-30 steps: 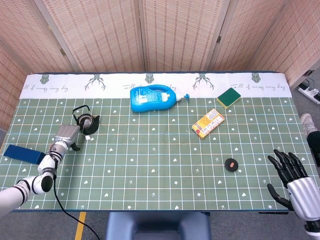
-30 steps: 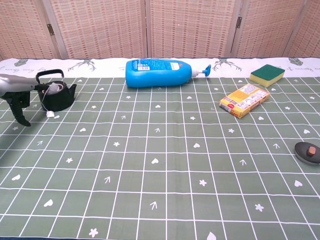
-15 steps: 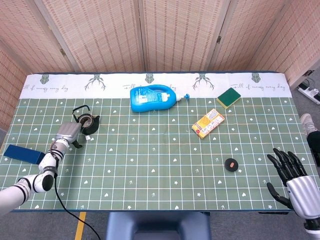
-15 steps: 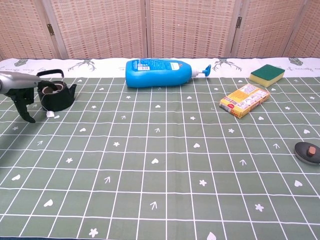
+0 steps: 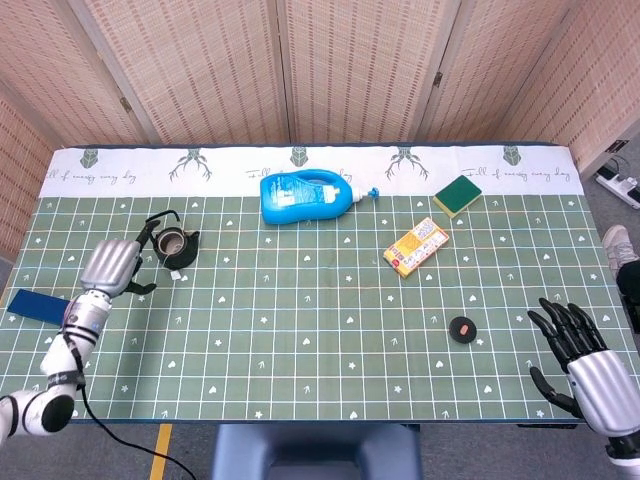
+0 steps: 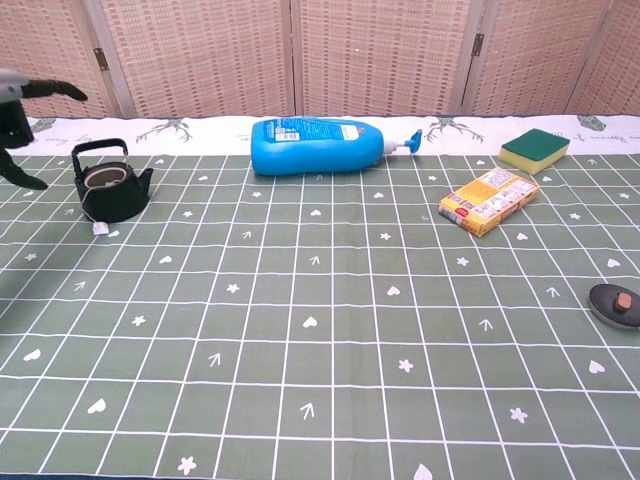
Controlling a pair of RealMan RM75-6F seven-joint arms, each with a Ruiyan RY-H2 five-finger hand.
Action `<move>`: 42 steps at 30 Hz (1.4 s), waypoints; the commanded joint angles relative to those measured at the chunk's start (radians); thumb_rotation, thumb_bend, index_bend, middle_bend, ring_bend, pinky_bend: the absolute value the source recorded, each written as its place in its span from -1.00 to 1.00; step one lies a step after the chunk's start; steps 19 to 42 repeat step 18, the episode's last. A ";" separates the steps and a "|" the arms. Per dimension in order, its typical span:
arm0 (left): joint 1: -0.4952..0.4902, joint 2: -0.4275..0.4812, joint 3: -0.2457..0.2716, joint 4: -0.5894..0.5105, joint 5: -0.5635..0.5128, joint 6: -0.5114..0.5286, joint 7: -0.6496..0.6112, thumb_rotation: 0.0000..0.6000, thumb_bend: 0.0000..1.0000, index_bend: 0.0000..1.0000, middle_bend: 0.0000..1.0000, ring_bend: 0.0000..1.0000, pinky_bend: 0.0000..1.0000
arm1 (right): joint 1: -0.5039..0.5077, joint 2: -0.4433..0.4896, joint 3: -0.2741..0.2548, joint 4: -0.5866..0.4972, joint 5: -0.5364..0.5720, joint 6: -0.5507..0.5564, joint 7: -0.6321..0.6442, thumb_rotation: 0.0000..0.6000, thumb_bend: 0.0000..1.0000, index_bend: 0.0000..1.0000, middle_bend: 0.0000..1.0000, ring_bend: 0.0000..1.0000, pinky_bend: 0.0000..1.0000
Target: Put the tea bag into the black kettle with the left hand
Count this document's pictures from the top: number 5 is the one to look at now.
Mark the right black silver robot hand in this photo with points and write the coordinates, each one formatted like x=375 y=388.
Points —
x=600 y=390

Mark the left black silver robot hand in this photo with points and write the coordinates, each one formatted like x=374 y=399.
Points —
x=110 y=265

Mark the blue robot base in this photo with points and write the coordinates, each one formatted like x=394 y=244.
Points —
x=315 y=450

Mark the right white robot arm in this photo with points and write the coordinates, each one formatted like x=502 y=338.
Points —
x=622 y=447

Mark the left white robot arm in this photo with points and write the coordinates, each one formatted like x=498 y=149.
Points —
x=62 y=355

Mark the black cast iron teapot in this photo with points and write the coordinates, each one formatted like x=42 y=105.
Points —
x=182 y=255

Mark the black round disc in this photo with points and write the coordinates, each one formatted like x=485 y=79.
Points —
x=462 y=330

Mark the dark blue rectangular box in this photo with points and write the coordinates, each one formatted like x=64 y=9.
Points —
x=35 y=306

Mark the black trouser leg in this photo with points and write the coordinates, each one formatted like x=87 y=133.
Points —
x=631 y=282

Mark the white sneaker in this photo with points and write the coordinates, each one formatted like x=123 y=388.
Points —
x=619 y=245

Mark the metal screen hinge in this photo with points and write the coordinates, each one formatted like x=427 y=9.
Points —
x=438 y=79
x=125 y=104

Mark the blue detergent pump bottle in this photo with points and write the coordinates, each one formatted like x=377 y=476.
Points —
x=295 y=200

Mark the white power strip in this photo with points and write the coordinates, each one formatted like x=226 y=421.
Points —
x=620 y=187

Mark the green grid tablecloth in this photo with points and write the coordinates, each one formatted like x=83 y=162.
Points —
x=320 y=310

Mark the bamboo folding screen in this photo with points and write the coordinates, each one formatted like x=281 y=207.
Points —
x=225 y=70

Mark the yellow printed cardboard box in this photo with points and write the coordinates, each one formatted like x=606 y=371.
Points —
x=415 y=246

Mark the green yellow sponge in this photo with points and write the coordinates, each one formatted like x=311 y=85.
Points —
x=457 y=192

